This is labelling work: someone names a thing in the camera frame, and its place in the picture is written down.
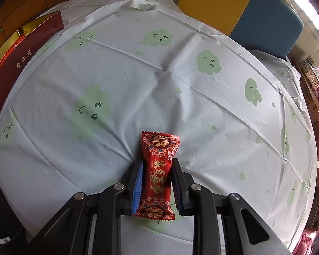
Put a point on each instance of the patterned tissue box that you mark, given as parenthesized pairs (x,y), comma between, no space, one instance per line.
(313,75)

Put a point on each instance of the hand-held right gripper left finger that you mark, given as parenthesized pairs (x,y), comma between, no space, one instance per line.
(137,188)

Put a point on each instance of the red candy packet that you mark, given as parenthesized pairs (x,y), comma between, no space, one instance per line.
(156,164)

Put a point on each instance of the black shoe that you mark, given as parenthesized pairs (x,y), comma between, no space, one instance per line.
(5,225)

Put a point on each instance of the grey yellow blue headboard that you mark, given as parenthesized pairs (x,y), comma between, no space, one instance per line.
(263,24)

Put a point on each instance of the pink plastic bag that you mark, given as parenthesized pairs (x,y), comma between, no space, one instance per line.
(305,243)

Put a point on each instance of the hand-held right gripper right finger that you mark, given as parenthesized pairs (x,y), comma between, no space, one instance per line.
(177,188)

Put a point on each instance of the window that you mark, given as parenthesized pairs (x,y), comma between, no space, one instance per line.
(308,5)

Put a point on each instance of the gold tin box maroon outside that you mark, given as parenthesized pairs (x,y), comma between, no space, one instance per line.
(21,66)

